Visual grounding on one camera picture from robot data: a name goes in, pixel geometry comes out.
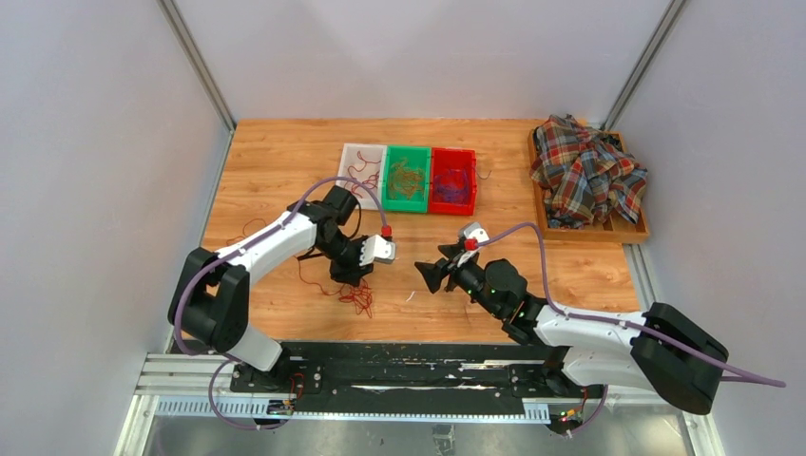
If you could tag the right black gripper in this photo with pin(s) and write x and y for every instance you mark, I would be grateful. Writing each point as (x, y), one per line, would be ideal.
(434, 273)

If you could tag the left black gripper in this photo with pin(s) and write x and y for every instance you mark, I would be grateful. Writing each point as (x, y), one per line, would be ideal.
(354, 273)

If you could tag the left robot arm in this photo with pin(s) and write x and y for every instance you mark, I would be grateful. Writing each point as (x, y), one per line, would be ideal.
(211, 301)

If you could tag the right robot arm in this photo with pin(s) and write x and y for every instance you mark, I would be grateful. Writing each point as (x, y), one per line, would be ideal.
(660, 350)

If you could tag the red plastic bin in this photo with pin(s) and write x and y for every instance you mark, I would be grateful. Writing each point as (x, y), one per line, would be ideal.
(453, 185)

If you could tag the green plastic bin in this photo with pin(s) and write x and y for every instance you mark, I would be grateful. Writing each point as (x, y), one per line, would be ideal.
(406, 183)

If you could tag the white plastic bin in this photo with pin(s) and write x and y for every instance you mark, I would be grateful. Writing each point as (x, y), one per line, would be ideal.
(364, 163)

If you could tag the plaid cloth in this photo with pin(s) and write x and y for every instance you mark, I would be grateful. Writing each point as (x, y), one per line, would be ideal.
(585, 167)

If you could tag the wooden tray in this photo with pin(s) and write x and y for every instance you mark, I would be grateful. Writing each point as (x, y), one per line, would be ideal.
(598, 234)

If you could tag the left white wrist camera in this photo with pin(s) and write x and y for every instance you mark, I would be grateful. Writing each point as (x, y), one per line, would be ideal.
(377, 249)

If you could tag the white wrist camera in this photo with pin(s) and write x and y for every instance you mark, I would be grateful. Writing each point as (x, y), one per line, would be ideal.
(377, 249)
(471, 238)

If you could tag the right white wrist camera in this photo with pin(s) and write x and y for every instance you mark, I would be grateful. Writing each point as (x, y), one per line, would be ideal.
(471, 238)

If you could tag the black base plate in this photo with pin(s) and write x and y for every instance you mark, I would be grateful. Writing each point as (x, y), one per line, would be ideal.
(411, 378)

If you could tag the aluminium frame rail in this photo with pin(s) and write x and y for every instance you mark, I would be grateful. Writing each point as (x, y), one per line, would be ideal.
(184, 406)

